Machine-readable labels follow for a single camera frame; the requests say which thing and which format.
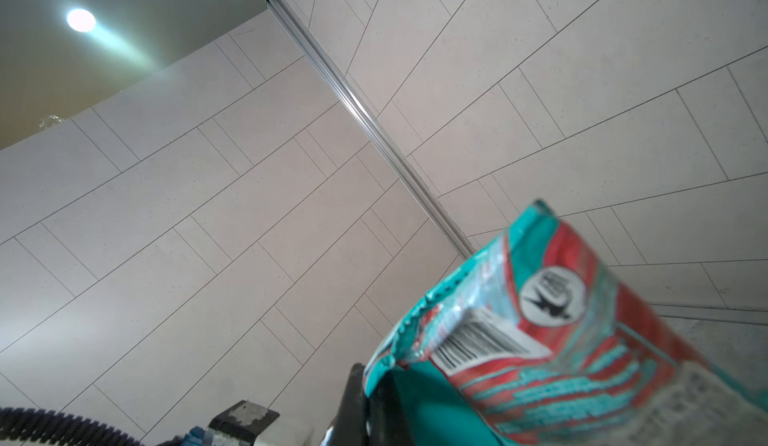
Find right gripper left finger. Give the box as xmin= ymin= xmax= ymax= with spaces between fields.
xmin=322 ymin=363 xmax=368 ymax=446

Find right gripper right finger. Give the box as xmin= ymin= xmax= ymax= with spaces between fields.
xmin=368 ymin=379 xmax=416 ymax=446

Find ceiling light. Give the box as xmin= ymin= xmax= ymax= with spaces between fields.
xmin=66 ymin=8 xmax=97 ymax=33

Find left black corrugated cable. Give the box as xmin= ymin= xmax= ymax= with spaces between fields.
xmin=0 ymin=407 xmax=145 ymax=446

